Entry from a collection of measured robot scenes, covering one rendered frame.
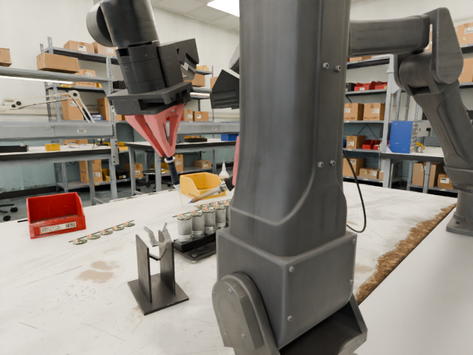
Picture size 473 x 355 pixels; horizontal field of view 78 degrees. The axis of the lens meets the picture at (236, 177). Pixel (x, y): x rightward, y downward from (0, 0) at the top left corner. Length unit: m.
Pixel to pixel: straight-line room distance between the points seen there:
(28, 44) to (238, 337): 4.88
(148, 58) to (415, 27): 0.44
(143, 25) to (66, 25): 4.76
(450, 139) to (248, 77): 0.59
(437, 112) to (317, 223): 0.55
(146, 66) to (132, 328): 0.31
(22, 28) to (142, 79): 4.62
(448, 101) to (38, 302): 0.73
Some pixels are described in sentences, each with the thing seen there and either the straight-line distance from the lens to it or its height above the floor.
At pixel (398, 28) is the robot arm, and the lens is 0.61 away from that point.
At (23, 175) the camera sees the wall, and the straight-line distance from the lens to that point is 4.86.
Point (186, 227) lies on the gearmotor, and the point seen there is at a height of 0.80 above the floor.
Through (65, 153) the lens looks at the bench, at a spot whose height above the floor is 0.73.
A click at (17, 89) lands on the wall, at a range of 4.85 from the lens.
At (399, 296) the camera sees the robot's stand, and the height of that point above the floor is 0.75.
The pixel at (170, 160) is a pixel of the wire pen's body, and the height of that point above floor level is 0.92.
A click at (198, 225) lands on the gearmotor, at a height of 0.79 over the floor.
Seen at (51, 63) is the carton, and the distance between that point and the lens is 2.81.
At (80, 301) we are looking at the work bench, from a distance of 0.45.
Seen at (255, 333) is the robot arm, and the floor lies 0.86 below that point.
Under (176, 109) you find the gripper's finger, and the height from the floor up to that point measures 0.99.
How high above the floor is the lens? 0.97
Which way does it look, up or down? 11 degrees down
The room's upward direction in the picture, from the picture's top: straight up
